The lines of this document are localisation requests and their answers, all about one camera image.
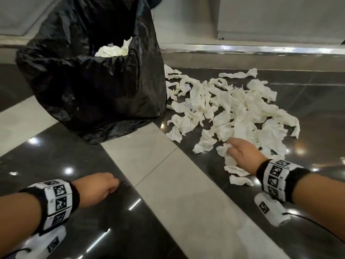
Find person's right hand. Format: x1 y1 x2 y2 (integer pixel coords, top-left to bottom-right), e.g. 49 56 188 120
226 138 269 176

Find person's left hand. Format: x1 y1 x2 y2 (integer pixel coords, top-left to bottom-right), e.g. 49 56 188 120
71 172 120 208

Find single white tissue piece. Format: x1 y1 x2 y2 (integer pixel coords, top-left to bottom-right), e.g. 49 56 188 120
216 143 238 167

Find person's right forearm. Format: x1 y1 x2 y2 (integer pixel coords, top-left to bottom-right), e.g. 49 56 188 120
292 174 345 242

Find person's left forearm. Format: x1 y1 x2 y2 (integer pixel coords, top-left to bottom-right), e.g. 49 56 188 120
0 192 44 258

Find pile of white crumpled tissues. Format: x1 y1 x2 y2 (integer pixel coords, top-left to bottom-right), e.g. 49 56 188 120
164 64 301 187

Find black wristband with marker tags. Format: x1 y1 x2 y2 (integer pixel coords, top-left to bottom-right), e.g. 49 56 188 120
256 159 312 204
19 179 81 237

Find metal floor threshold strip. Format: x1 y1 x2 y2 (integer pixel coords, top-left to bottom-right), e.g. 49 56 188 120
160 43 345 56

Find black plastic trash bag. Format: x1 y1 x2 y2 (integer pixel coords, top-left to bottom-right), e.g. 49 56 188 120
15 0 167 145

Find white crumpled tissues inside bag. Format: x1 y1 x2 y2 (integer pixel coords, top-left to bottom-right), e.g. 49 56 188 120
94 37 133 58

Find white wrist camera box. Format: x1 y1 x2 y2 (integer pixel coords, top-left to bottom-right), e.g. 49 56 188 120
15 226 67 259
254 192 291 227

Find black thin cable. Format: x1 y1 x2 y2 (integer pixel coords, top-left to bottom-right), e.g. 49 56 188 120
285 210 345 244
0 248 32 259

